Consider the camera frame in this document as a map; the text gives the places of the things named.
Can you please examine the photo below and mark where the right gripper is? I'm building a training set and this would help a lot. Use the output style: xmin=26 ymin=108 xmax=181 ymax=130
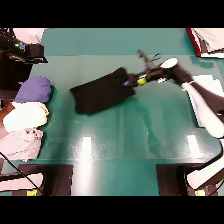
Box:
xmin=126 ymin=71 xmax=150 ymax=89

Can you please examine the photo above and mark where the red garment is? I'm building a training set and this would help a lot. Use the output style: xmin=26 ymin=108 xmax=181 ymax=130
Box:
xmin=185 ymin=27 xmax=204 ymax=58

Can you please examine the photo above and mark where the purple garment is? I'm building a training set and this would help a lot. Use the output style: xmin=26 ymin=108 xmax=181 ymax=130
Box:
xmin=14 ymin=75 xmax=53 ymax=105

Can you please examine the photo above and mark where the black garment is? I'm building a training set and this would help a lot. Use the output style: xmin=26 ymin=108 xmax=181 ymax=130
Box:
xmin=69 ymin=66 xmax=138 ymax=116

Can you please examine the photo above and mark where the cream garment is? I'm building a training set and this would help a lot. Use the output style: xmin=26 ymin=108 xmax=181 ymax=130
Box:
xmin=2 ymin=101 xmax=51 ymax=134

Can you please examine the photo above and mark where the black cable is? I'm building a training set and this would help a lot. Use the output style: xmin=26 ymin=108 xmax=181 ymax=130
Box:
xmin=0 ymin=151 xmax=46 ymax=197

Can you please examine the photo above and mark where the pale pink garment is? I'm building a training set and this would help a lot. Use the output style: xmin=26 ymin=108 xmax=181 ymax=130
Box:
xmin=0 ymin=127 xmax=45 ymax=162

